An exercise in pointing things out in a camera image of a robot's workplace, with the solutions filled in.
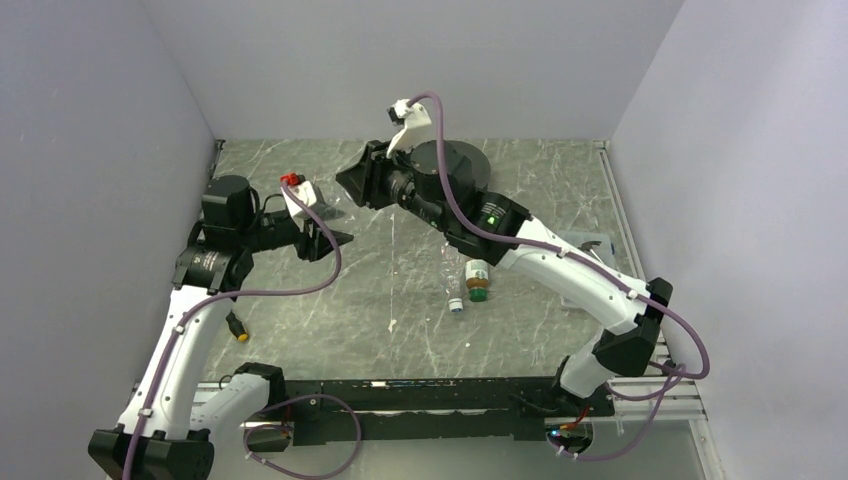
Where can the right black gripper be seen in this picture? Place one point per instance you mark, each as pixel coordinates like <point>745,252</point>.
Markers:
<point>365,180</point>

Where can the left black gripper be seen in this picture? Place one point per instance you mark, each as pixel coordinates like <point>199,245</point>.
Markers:
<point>315,246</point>

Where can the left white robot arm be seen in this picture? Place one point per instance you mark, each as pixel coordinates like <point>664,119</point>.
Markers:
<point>162,433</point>

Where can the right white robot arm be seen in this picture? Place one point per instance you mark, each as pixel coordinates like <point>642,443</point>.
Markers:
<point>506,235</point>

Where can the clear bottle white cap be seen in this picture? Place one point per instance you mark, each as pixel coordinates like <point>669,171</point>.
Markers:
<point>451,271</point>

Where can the brown bottle green cap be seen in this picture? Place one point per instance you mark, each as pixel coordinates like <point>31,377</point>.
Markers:
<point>477,280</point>

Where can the black round disc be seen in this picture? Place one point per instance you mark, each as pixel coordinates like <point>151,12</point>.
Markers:
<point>480,164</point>

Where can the black yellow screwdriver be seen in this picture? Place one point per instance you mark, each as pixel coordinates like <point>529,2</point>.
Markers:
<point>236,327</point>

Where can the clear plastic tray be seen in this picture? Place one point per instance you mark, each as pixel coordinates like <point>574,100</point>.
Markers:
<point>599,246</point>

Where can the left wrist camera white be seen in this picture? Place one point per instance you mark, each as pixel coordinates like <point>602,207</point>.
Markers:
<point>296,190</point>

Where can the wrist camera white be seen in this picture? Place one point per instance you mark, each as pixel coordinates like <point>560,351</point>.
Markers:
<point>415,126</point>
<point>296,190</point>

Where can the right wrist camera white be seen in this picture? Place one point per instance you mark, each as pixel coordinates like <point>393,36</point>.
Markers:
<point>415,126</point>

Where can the black base frame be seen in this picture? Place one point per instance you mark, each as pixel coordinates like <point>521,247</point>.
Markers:
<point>522,408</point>

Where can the aluminium rail right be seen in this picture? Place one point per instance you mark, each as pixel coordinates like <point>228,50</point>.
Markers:
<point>649,389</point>

